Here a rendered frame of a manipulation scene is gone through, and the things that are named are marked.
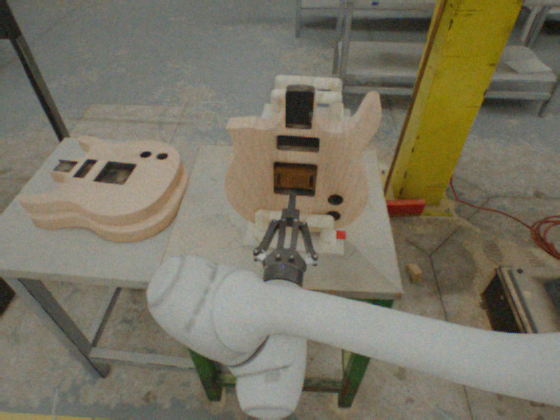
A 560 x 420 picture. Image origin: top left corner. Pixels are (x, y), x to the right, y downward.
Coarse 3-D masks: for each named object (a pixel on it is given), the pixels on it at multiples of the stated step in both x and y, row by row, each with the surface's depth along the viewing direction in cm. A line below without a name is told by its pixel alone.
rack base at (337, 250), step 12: (252, 228) 108; (252, 240) 105; (276, 240) 105; (288, 240) 105; (300, 240) 105; (312, 240) 105; (336, 240) 105; (300, 252) 103; (324, 252) 102; (336, 252) 102
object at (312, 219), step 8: (256, 216) 97; (264, 216) 97; (272, 216) 96; (280, 216) 96; (304, 216) 96; (312, 216) 96; (320, 216) 96; (328, 216) 96; (312, 224) 96; (320, 224) 96; (328, 224) 95
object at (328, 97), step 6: (276, 90) 107; (282, 90) 107; (276, 96) 107; (282, 96) 107; (318, 96) 106; (324, 96) 106; (330, 96) 106; (336, 96) 106; (318, 102) 107; (324, 102) 107; (330, 102) 107
